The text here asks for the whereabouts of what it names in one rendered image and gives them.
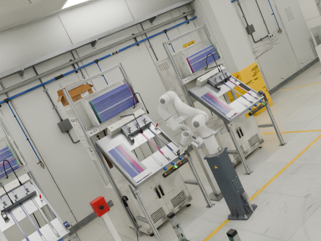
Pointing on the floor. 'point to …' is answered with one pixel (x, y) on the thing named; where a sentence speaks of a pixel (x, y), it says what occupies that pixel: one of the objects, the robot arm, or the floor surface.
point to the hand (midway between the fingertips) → (181, 152)
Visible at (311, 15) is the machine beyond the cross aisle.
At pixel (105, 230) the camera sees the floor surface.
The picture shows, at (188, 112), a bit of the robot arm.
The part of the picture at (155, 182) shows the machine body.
